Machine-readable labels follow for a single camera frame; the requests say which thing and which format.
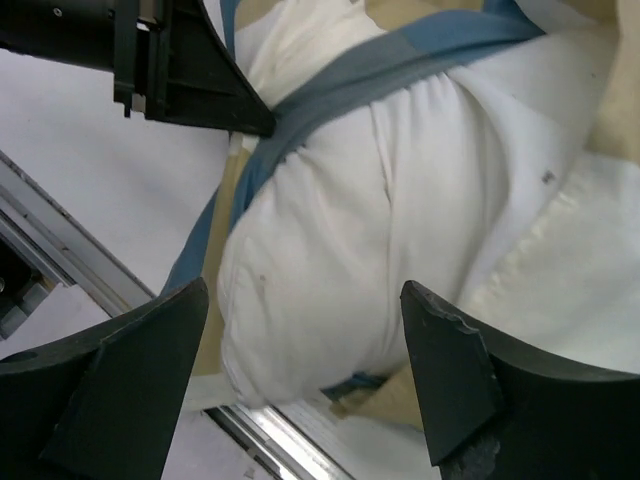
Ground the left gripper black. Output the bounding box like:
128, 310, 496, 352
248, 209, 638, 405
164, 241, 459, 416
0, 0, 276, 136

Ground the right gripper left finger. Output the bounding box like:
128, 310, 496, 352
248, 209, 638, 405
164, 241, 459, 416
1, 279, 208, 479

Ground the white pillow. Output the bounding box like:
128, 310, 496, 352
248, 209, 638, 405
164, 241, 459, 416
217, 0, 640, 480

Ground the blue beige white checked pillowcase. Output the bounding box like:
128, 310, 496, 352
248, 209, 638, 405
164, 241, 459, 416
167, 1, 639, 426

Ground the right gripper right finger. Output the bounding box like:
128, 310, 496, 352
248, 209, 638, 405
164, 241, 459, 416
400, 281, 639, 479

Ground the aluminium table frame rail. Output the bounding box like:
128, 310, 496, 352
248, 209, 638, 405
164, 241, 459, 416
1, 155, 349, 479

